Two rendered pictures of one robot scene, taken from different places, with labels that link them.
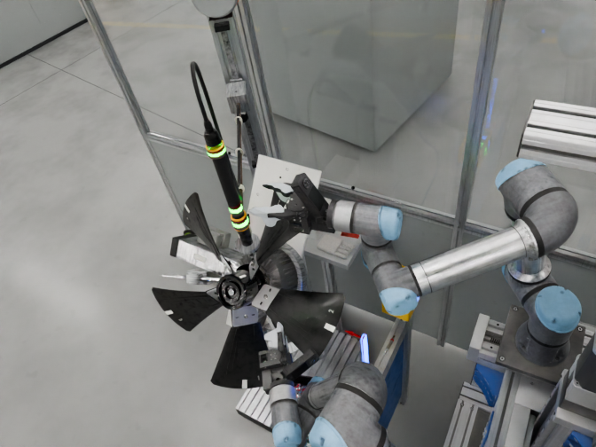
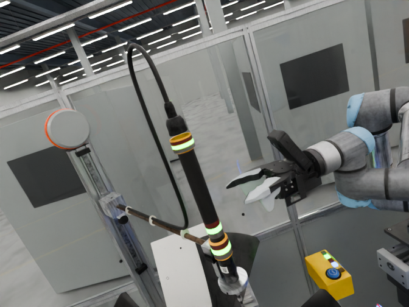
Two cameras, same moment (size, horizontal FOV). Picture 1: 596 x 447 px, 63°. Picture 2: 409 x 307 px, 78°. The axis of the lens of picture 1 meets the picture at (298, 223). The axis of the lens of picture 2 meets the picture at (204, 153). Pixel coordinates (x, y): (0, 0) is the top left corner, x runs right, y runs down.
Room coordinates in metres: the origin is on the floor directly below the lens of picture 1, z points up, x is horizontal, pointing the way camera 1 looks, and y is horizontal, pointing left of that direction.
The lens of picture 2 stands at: (0.55, 0.44, 1.92)
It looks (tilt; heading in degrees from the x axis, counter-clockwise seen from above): 17 degrees down; 318
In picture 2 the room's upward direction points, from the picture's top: 19 degrees counter-clockwise
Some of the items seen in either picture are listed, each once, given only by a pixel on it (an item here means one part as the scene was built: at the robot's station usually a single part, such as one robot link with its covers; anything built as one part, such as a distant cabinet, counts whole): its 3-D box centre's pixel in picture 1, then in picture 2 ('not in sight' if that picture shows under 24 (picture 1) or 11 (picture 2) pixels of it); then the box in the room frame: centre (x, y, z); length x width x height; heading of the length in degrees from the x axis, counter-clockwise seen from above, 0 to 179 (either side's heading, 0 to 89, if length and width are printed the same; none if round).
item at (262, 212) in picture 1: (268, 217); (266, 199); (0.84, 0.07, 1.64); 0.09 x 0.03 x 0.06; 83
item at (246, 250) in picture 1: (244, 231); (224, 264); (0.94, 0.15, 1.50); 0.09 x 0.07 x 0.10; 177
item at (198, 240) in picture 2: (239, 152); (152, 221); (1.23, 0.13, 1.54); 0.54 x 0.01 x 0.01; 177
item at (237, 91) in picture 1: (238, 96); (112, 204); (1.55, 0.12, 1.54); 0.10 x 0.07 x 0.08; 177
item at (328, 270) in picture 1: (331, 289); not in sight; (1.43, -0.10, 0.41); 0.04 x 0.04 x 0.83; 52
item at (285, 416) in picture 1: (286, 424); not in sight; (0.51, 0.14, 1.17); 0.11 x 0.08 x 0.09; 179
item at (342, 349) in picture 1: (304, 378); not in sight; (1.17, 0.13, 0.04); 0.62 x 0.46 x 0.08; 142
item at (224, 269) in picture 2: (231, 193); (206, 208); (0.93, 0.15, 1.66); 0.04 x 0.04 x 0.46
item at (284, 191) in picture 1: (280, 193); (246, 186); (0.91, 0.03, 1.64); 0.09 x 0.03 x 0.06; 40
